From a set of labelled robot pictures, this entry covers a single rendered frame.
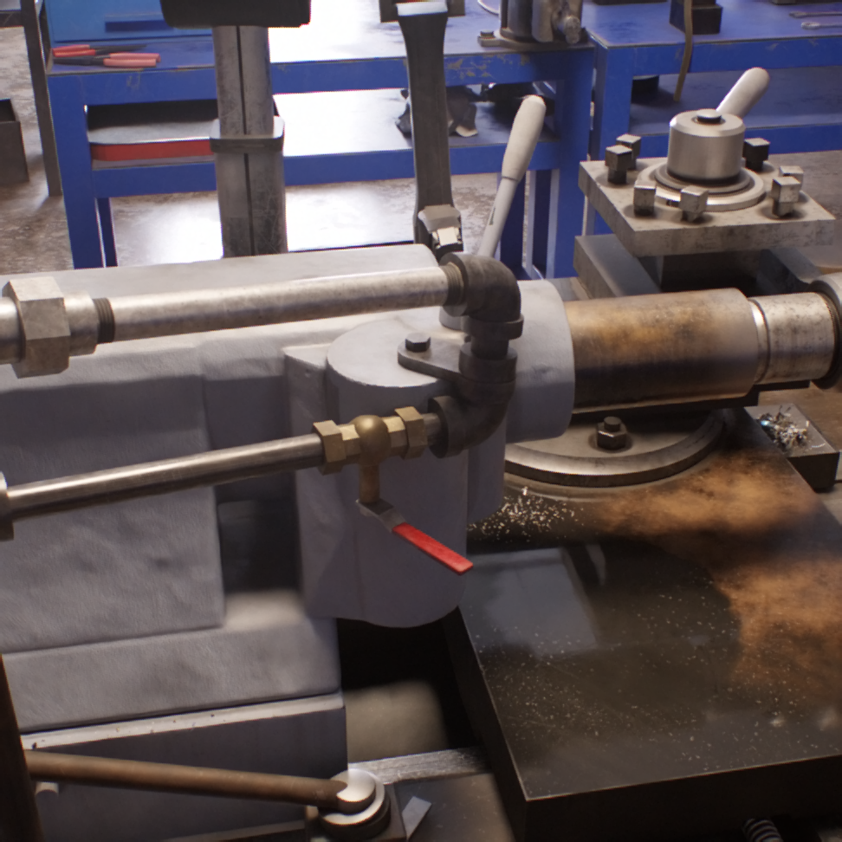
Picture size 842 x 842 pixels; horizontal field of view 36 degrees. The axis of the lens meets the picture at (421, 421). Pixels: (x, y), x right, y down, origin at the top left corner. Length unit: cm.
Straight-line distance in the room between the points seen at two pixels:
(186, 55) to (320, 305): 203
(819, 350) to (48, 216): 361
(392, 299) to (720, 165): 47
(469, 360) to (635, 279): 41
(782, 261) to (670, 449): 18
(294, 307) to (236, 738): 32
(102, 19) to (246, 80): 81
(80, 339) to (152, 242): 348
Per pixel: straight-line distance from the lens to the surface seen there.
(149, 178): 266
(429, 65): 172
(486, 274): 71
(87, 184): 267
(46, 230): 425
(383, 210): 426
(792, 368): 96
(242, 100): 201
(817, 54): 292
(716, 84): 322
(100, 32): 277
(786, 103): 310
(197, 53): 269
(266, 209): 205
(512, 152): 82
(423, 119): 174
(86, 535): 83
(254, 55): 199
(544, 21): 254
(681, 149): 109
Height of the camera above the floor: 151
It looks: 30 degrees down
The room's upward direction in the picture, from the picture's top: straight up
